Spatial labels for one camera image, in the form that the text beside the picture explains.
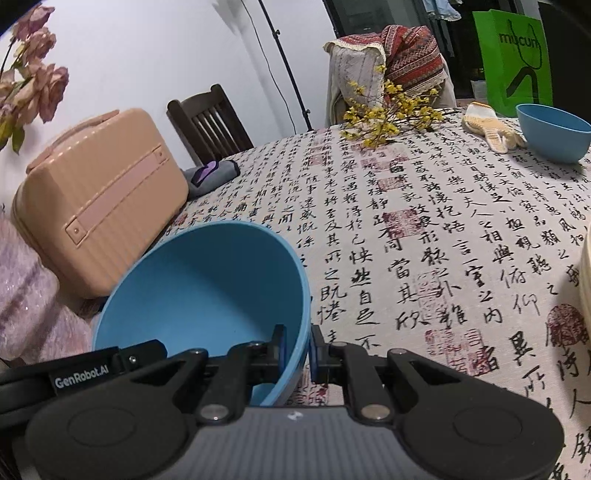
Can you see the dark wooden chair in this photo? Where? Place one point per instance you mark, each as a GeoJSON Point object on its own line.
{"type": "Point", "coordinates": [208, 126]}

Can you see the dark sliding glass door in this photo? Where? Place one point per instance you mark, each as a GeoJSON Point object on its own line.
{"type": "Point", "coordinates": [357, 17]}

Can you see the red patterned blanket on chair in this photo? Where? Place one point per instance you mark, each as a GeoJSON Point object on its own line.
{"type": "Point", "coordinates": [361, 64]}

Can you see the green paper shopping bag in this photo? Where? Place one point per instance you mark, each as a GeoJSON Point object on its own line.
{"type": "Point", "coordinates": [515, 59]}

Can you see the yellow flower branches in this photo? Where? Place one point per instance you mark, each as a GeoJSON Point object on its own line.
{"type": "Point", "coordinates": [375, 119]}

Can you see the grey purple cloth pouch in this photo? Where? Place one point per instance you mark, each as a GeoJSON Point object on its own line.
{"type": "Point", "coordinates": [205, 179]}

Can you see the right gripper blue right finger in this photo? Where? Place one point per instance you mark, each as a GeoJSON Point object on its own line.
{"type": "Point", "coordinates": [356, 372]}

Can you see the glittery pink vase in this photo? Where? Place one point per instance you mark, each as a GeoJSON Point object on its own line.
{"type": "Point", "coordinates": [35, 325]}

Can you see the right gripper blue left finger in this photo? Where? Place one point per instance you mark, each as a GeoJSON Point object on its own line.
{"type": "Point", "coordinates": [229, 380]}

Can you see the yellow dotted work glove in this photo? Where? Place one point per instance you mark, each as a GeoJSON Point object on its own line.
{"type": "Point", "coordinates": [480, 119]}

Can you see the dried pink roses bouquet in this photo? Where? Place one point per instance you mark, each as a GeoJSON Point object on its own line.
{"type": "Point", "coordinates": [30, 87]}

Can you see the studio lamp on stand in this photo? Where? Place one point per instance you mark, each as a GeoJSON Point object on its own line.
{"type": "Point", "coordinates": [286, 63]}

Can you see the pink small suitcase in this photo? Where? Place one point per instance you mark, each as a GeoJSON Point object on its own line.
{"type": "Point", "coordinates": [96, 199]}

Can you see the blue bowl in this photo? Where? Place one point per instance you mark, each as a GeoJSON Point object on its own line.
{"type": "Point", "coordinates": [214, 286]}
{"type": "Point", "coordinates": [555, 134]}

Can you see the calligraphy print tablecloth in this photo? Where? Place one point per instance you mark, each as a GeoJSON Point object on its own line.
{"type": "Point", "coordinates": [458, 265]}

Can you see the blue bowl front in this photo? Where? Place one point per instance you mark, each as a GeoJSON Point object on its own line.
{"type": "Point", "coordinates": [214, 286]}

